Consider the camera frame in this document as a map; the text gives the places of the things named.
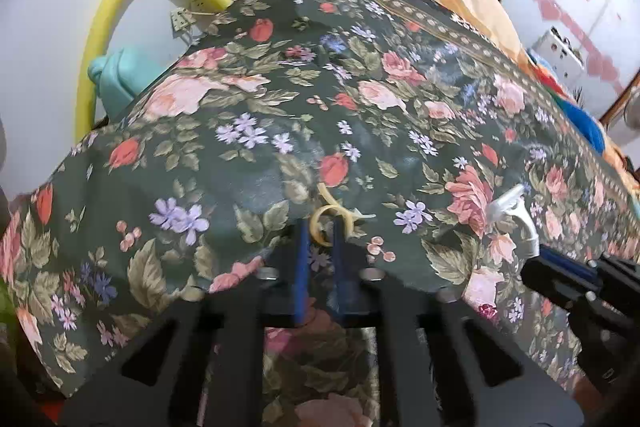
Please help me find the white disposable razor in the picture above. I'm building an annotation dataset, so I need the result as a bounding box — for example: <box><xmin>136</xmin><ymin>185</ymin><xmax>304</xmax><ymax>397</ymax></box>
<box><xmin>486</xmin><ymin>184</ymin><xmax>540</xmax><ymax>259</ymax></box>

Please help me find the dark floral bed sheet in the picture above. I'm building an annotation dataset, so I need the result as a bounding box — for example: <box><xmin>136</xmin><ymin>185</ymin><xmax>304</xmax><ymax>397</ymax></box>
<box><xmin>1</xmin><ymin>0</ymin><xmax>639</xmax><ymax>426</ymax></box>

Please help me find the white electric fan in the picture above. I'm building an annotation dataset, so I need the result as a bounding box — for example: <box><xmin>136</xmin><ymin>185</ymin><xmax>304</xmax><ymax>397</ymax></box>
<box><xmin>622</xmin><ymin>91</ymin><xmax>640</xmax><ymax>131</ymax></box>

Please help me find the white appliance behind glass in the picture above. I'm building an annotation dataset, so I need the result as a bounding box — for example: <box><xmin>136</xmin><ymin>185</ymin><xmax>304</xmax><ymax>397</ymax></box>
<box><xmin>528</xmin><ymin>27</ymin><xmax>585</xmax><ymax>86</ymax></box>

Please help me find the teal cloth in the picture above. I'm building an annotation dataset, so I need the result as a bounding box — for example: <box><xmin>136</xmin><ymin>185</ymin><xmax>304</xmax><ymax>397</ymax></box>
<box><xmin>87</xmin><ymin>48</ymin><xmax>165</xmax><ymax>121</ymax></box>

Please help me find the orange patterned blanket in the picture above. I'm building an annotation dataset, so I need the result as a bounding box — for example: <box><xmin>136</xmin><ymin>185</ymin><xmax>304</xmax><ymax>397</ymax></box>
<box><xmin>435</xmin><ymin>0</ymin><xmax>639</xmax><ymax>197</ymax></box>

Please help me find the white wall socket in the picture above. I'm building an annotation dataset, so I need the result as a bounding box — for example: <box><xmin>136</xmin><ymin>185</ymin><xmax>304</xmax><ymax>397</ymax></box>
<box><xmin>169</xmin><ymin>0</ymin><xmax>222</xmax><ymax>40</ymax></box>

